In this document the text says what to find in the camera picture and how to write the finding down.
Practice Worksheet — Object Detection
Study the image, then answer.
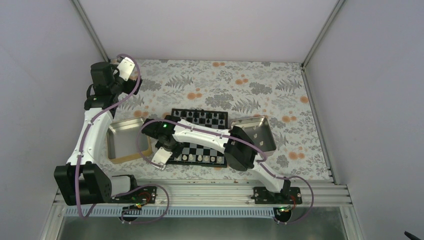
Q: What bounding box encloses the right aluminium corner frame post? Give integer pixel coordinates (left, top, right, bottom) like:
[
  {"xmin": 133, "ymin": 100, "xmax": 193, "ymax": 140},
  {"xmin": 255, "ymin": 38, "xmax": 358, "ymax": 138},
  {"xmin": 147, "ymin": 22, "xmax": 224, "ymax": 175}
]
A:
[{"xmin": 301, "ymin": 0, "xmax": 346, "ymax": 71}]

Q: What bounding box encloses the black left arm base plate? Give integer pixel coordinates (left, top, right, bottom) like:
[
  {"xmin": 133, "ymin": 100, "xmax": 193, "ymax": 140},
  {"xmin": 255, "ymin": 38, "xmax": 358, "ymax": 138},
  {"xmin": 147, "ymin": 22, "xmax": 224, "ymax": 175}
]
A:
[{"xmin": 106, "ymin": 186, "xmax": 157, "ymax": 205}]

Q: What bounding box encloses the aluminium corner frame post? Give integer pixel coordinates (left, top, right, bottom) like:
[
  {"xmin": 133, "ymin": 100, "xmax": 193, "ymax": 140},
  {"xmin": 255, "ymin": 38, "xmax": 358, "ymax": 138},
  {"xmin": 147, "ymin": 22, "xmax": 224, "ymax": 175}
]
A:
[
  {"xmin": 301, "ymin": 0, "xmax": 346, "ymax": 71},
  {"xmin": 70, "ymin": 0, "xmax": 110, "ymax": 62}
]

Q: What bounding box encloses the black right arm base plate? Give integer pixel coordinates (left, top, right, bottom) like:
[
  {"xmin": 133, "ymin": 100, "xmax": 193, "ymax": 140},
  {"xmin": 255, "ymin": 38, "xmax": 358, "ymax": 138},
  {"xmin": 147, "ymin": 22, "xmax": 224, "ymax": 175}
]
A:
[{"xmin": 251, "ymin": 186, "xmax": 303, "ymax": 205}]

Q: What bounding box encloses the black white chess board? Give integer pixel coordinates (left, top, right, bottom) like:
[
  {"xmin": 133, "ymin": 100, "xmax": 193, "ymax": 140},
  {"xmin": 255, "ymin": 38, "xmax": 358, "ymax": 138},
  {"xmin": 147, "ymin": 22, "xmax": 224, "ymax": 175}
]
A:
[{"xmin": 167, "ymin": 108, "xmax": 228, "ymax": 168}]

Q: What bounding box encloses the gold rimmed empty metal tin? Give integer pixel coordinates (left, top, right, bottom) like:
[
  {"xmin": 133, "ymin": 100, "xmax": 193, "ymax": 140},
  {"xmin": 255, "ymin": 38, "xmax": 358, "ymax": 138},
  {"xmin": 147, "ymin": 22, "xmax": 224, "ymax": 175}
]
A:
[{"xmin": 106, "ymin": 117, "xmax": 153, "ymax": 164}]

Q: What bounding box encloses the pink rimmed metal tin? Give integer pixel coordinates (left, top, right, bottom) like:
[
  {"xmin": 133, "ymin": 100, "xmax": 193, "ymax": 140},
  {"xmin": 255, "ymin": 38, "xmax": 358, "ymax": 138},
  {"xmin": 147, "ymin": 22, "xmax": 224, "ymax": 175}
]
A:
[{"xmin": 230, "ymin": 116, "xmax": 277, "ymax": 157}]

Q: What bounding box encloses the floral patterned table mat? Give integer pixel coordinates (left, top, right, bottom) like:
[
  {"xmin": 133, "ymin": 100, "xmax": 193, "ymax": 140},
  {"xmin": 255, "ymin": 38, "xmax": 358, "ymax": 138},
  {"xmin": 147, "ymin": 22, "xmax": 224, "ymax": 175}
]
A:
[{"xmin": 114, "ymin": 59, "xmax": 330, "ymax": 181}]

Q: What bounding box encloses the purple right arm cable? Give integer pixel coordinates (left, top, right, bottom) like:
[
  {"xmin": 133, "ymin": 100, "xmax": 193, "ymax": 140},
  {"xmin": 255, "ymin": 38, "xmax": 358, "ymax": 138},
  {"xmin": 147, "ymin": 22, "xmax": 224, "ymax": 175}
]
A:
[{"xmin": 136, "ymin": 119, "xmax": 315, "ymax": 226}]

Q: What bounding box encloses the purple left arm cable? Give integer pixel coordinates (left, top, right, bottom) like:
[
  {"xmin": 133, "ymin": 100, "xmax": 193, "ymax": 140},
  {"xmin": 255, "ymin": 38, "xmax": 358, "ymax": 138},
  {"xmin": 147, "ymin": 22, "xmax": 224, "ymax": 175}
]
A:
[{"xmin": 74, "ymin": 53, "xmax": 170, "ymax": 226}]

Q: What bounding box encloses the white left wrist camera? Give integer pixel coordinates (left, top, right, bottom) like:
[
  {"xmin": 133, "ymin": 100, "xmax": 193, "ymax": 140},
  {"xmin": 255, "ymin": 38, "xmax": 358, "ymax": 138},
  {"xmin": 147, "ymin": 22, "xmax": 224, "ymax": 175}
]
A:
[{"xmin": 117, "ymin": 57, "xmax": 135, "ymax": 81}]

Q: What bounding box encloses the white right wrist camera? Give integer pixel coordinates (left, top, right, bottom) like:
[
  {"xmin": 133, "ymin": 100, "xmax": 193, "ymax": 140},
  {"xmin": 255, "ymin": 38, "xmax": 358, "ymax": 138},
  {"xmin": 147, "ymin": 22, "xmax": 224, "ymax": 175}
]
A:
[{"xmin": 151, "ymin": 147, "xmax": 173, "ymax": 168}]

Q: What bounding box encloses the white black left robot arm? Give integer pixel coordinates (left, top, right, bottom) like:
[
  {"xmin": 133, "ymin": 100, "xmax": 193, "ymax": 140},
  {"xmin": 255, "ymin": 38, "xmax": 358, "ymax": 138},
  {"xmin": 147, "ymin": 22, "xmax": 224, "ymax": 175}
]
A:
[{"xmin": 53, "ymin": 57, "xmax": 142, "ymax": 206}]

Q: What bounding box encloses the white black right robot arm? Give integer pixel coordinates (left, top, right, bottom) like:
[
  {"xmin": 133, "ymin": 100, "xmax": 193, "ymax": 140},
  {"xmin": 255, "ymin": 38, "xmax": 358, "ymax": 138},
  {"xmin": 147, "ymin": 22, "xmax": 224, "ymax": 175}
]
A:
[{"xmin": 139, "ymin": 116, "xmax": 290, "ymax": 204}]

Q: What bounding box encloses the black chess pieces row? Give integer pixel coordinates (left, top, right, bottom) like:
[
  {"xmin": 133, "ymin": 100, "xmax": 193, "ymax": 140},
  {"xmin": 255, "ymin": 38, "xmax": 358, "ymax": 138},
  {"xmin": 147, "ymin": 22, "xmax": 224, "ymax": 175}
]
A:
[{"xmin": 171, "ymin": 108, "xmax": 228, "ymax": 129}]

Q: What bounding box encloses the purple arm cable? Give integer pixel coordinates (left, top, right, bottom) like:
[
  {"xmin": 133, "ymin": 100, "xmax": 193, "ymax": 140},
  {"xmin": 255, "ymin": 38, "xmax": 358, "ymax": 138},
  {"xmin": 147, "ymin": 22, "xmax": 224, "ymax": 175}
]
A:
[
  {"xmin": 136, "ymin": 119, "xmax": 315, "ymax": 226},
  {"xmin": 74, "ymin": 53, "xmax": 170, "ymax": 226}
]

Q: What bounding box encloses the grey slotted cable duct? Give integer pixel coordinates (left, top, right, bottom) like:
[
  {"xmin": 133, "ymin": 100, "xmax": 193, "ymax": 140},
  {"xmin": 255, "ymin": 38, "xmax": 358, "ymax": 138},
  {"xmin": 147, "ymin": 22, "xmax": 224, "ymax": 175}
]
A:
[{"xmin": 64, "ymin": 206, "xmax": 277, "ymax": 219}]

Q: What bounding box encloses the aluminium front rail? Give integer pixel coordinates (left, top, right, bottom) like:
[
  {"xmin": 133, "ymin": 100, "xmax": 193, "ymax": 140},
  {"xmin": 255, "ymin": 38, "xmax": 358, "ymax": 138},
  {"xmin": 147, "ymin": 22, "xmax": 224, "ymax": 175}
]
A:
[{"xmin": 52, "ymin": 182, "xmax": 353, "ymax": 208}]

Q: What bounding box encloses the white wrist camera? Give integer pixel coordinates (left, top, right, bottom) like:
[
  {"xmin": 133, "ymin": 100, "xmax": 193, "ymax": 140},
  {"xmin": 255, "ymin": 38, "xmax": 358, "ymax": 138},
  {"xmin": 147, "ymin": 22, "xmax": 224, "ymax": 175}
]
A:
[
  {"xmin": 117, "ymin": 57, "xmax": 135, "ymax": 81},
  {"xmin": 151, "ymin": 147, "xmax": 173, "ymax": 168}
]

